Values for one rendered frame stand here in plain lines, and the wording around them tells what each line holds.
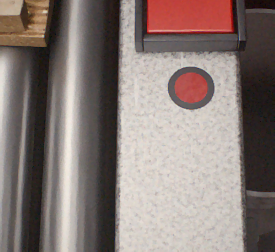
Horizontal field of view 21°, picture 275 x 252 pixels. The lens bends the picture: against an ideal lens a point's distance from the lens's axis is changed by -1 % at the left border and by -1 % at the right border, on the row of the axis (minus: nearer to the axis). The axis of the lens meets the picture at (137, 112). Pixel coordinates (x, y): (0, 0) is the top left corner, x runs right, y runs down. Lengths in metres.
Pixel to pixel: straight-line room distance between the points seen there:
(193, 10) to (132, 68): 0.06
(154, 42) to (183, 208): 0.11
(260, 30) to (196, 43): 0.71
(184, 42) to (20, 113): 0.12
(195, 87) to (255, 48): 0.76
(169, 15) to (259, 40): 0.73
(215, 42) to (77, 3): 0.10
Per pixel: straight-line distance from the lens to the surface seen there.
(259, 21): 1.20
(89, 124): 0.51
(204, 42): 0.51
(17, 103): 0.52
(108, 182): 0.54
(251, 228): 0.57
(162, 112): 0.51
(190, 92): 0.51
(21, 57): 0.53
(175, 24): 0.52
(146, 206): 0.49
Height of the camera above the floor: 1.39
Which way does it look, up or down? 68 degrees down
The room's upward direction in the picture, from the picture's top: 6 degrees counter-clockwise
